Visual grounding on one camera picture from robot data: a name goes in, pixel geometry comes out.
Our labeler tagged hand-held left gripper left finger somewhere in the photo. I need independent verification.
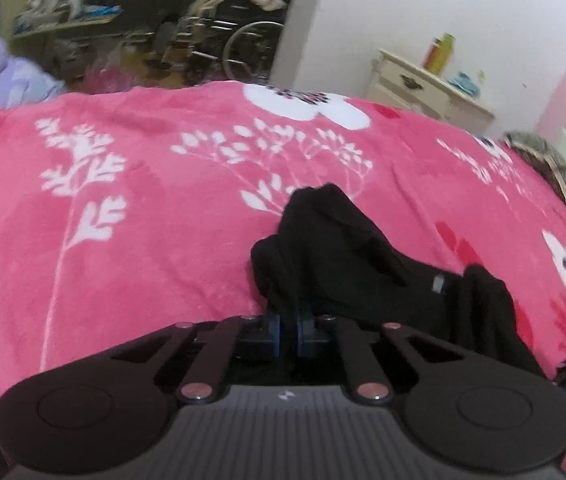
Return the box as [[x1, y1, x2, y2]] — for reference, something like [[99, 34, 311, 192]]
[[108, 312, 284, 407]]

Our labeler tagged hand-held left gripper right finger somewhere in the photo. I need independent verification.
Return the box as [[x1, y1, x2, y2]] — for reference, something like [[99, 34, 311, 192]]
[[295, 310, 464, 405]]

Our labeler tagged black garment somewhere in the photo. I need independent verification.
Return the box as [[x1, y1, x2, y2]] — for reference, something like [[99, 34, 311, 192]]
[[250, 183, 546, 386]]

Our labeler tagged pink floral blanket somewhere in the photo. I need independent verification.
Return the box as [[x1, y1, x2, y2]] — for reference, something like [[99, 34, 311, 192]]
[[0, 80, 566, 480]]

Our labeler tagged patterned pillow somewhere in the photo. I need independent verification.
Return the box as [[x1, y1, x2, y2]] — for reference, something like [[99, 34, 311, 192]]
[[500, 130, 566, 251]]

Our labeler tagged cream nightstand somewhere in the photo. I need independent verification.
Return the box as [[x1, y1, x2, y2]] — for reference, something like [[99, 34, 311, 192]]
[[365, 47, 496, 136]]

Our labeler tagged wheelchair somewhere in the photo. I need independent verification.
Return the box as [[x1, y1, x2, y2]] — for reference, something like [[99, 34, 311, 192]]
[[155, 0, 290, 86]]

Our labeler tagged teal item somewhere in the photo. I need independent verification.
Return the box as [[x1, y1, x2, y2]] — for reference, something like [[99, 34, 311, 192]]
[[445, 71, 484, 97]]

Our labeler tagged red bottle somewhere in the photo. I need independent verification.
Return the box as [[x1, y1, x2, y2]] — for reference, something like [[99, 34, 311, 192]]
[[423, 37, 442, 74]]

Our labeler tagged pink plastic bag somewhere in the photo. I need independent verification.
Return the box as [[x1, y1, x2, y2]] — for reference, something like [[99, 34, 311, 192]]
[[85, 45, 134, 94]]

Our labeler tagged yellow-green bottle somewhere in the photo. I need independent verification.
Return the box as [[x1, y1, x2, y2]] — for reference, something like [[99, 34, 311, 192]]
[[435, 32, 457, 77]]

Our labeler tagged dark shelf unit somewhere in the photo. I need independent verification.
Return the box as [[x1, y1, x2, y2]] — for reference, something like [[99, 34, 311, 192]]
[[10, 7, 124, 81]]

